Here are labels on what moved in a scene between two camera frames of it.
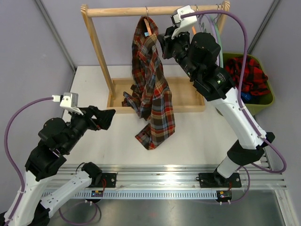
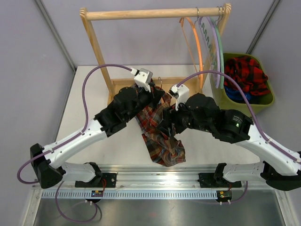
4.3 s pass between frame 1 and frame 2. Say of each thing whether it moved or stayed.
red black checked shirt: stayed
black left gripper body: moved
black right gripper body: moved
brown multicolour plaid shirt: moved
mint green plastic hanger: stayed
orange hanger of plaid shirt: moved
